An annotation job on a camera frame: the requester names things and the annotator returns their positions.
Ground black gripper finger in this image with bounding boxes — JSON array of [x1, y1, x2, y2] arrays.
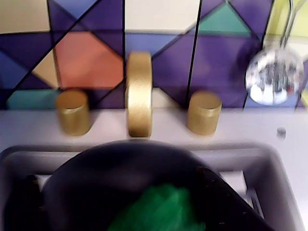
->
[[4, 174, 47, 231], [196, 166, 275, 231]]

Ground green toy pineapple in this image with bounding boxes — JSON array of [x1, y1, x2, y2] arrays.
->
[[107, 184, 206, 231]]

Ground gray sink basin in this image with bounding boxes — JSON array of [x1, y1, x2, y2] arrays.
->
[[0, 141, 306, 231]]

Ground gold faucet knob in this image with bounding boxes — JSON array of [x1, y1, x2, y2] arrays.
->
[[187, 90, 222, 135], [55, 89, 91, 136]]

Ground gray plastic pot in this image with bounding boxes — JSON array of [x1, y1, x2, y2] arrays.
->
[[40, 139, 272, 231]]

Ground steel skimmer spoon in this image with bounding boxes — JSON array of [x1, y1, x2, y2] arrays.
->
[[244, 0, 305, 106]]

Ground gold faucet spout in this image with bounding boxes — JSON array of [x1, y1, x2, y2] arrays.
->
[[126, 51, 154, 139]]

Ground blue toy kitchen unit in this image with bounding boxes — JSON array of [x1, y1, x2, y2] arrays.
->
[[0, 0, 308, 231]]

